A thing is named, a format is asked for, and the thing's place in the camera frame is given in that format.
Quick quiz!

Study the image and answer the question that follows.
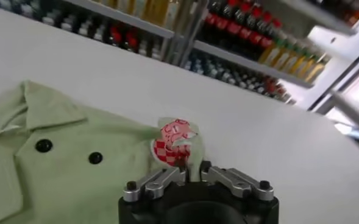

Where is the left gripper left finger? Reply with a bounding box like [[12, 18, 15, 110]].
[[123, 165, 188, 203]]

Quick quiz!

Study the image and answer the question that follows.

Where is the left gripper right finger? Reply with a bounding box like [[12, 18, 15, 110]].
[[199, 160, 275, 202]]

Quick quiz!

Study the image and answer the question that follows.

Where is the green short sleeve shirt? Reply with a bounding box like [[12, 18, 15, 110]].
[[0, 79, 206, 224]]

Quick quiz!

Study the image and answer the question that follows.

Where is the small cola bottle red cap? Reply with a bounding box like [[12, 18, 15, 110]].
[[126, 30, 140, 51], [108, 26, 124, 46], [264, 78, 277, 95]]

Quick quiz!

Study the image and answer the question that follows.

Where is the white metal shelf unit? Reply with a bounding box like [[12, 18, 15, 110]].
[[172, 0, 359, 106], [0, 0, 204, 66]]

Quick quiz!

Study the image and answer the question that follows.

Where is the yellow juice bottle green label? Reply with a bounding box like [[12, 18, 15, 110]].
[[281, 45, 305, 74], [299, 51, 322, 82], [307, 54, 329, 85], [270, 41, 296, 70], [258, 36, 285, 65], [290, 48, 314, 79]]

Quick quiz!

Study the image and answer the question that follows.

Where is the white table metal frame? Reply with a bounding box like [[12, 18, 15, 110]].
[[328, 89, 359, 159]]

